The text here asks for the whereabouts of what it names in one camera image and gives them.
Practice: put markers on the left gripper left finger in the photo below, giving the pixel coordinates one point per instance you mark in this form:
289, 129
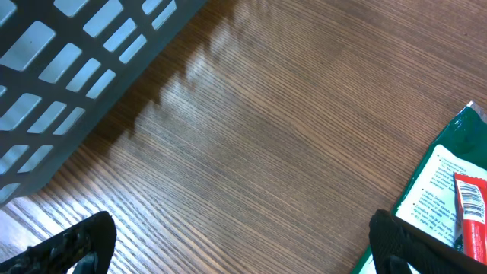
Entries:
86, 247

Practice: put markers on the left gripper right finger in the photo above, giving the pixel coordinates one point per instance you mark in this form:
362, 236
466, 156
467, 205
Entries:
399, 247

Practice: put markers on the green 3M product package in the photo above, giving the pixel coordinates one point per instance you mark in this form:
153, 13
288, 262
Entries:
429, 200

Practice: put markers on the grey plastic mesh basket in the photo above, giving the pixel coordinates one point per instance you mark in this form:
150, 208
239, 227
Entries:
64, 64

